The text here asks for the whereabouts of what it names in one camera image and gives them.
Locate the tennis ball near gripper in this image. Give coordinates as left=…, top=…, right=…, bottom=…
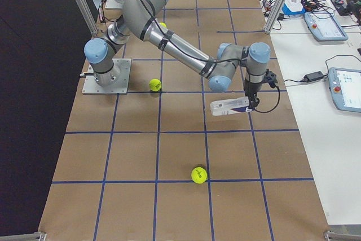
left=148, top=78, right=162, bottom=92

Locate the black power adapter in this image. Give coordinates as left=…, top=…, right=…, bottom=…
left=303, top=71, right=325, bottom=82

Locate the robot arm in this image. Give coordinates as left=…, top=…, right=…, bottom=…
left=84, top=0, right=278, bottom=116

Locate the aluminium frame post right side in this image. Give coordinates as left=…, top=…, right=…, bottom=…
left=263, top=0, right=300, bottom=35

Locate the tennis ball front of table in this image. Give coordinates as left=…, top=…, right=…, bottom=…
left=191, top=166, right=208, bottom=184

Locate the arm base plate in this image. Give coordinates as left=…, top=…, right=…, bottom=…
left=105, top=0, right=124, bottom=10
left=81, top=58, right=131, bottom=95

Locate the tennis ball at centre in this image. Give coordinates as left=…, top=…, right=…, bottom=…
left=159, top=22, right=167, bottom=28

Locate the clear tennis ball can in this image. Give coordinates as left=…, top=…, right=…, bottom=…
left=210, top=97, right=252, bottom=116

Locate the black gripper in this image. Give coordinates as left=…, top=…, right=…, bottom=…
left=244, top=69, right=278, bottom=111

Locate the teach pendant far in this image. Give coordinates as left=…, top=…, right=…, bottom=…
left=303, top=12, right=348, bottom=41

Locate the teach pendant near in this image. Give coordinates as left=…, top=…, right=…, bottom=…
left=328, top=67, right=361, bottom=112

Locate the teach pendant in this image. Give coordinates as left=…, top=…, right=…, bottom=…
left=303, top=12, right=348, bottom=41
left=328, top=67, right=361, bottom=112

